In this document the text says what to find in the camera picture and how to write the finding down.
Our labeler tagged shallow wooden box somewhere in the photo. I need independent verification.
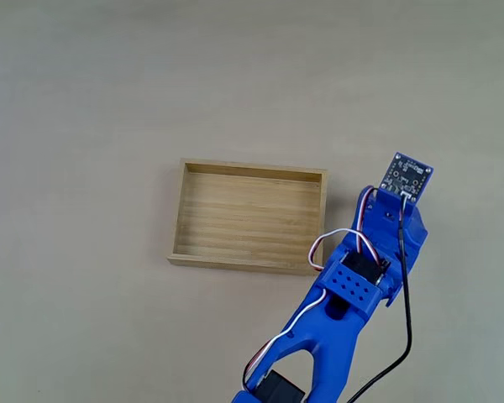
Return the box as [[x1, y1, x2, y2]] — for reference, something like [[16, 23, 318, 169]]
[[166, 157, 328, 278]]

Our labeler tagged red white black servo wire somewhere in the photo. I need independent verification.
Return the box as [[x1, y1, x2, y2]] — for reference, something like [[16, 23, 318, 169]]
[[308, 186, 388, 275]]

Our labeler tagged blue camera circuit board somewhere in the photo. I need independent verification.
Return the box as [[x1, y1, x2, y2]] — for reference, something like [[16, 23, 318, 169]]
[[379, 150, 436, 206]]

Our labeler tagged white servo wire along arm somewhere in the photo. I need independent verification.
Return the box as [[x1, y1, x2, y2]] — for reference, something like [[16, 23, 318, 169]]
[[242, 288, 329, 390]]

